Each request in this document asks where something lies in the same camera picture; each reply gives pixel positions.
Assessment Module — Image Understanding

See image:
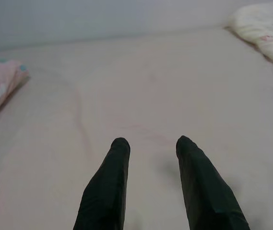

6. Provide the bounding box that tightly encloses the mattress with cream sheet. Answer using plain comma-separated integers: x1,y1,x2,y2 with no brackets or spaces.
0,26,273,230

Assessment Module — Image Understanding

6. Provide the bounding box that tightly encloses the cream cartoon print comforter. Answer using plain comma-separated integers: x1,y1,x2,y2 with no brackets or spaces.
227,0,273,77

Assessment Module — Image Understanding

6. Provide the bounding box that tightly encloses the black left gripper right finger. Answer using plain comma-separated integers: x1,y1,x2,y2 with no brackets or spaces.
176,135,251,230

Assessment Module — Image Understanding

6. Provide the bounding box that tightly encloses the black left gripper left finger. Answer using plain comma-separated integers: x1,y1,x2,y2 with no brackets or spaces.
73,137,131,230

